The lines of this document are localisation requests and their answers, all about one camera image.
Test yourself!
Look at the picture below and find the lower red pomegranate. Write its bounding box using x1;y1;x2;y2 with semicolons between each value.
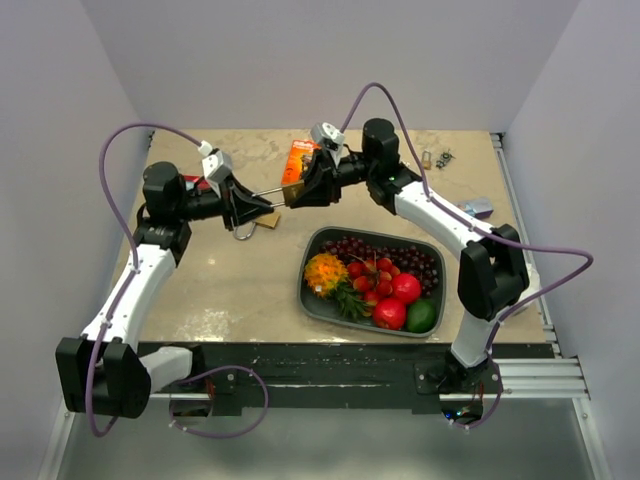
372;298;407;330

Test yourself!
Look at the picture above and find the dark red grapes bunch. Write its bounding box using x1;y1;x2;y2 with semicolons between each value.
318;236;441;298

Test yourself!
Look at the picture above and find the aluminium frame rail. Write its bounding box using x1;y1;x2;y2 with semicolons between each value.
149;357;591;401

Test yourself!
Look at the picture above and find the orange razor box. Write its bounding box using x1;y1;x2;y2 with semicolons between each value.
281;139;319;186

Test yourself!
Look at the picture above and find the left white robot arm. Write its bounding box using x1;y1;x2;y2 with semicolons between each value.
55;154;274;418

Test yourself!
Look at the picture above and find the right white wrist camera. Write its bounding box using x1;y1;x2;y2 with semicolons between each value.
310;122;345;151

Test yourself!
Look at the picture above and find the grey fruit tray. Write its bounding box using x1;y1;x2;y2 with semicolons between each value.
298;227;446;338

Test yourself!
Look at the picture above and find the purple toothpaste box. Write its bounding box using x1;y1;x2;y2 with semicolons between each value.
456;196;494;220

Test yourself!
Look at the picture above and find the green pineapple leaf top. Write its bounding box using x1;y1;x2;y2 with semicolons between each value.
331;282;371;321

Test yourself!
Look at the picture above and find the orange horned melon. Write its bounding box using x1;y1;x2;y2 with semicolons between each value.
303;253;350;298

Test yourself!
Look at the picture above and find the black key bunch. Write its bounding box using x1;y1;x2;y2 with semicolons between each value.
436;149;455;170

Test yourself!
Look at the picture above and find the white paper towel roll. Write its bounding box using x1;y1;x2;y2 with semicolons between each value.
514;263;541;315

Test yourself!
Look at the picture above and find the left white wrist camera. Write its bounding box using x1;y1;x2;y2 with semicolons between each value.
197;141;233;195

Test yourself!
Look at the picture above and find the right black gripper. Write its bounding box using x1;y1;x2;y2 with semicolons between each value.
284;149;373;211

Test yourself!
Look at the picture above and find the green avocado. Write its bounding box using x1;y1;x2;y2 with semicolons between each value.
405;299;437;334

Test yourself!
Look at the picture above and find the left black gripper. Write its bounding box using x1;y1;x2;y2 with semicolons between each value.
178;171;277;232

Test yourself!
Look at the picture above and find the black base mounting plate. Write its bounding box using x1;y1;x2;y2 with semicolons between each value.
148;342;504;418

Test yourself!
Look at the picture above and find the red toothpaste box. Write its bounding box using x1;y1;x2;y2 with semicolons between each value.
182;175;207;195

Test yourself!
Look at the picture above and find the upper red pomegranate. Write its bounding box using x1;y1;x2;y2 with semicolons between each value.
391;273;422;304

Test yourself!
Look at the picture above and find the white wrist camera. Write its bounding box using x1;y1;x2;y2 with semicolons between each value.
197;141;233;195
310;122;345;151

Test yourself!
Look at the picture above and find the brass padlock with key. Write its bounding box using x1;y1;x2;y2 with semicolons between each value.
251;181;305;207

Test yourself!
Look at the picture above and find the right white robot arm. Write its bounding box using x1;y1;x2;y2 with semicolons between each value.
292;118;531;393

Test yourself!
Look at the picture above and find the small brass padlock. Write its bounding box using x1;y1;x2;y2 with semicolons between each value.
421;150;432;170

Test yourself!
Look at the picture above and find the red pomegranate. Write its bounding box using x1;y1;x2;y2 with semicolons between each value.
391;273;422;304
372;298;407;330

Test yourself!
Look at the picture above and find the large brass padlock centre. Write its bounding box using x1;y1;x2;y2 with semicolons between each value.
233;212;281;241

